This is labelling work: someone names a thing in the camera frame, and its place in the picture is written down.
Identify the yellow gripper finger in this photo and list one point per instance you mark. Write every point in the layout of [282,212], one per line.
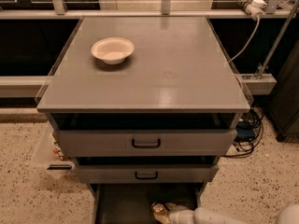
[157,207]
[162,217]

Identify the bottom grey open drawer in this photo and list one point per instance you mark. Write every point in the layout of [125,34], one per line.
[132,203]

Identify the middle grey drawer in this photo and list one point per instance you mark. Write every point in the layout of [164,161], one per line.
[128,174]

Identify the top grey drawer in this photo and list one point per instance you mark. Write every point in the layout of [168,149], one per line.
[144,143]

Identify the grey drawer cabinet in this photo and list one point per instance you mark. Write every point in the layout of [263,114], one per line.
[177,78]

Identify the clear plastic side bin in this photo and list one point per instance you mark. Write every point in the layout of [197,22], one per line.
[48,157]

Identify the dark cabinet at right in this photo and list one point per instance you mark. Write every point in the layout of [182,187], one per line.
[284,105]

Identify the white paper bowl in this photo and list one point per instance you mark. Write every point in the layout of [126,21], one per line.
[112,50]

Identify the white power strip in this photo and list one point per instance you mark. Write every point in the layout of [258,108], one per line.
[254,8]

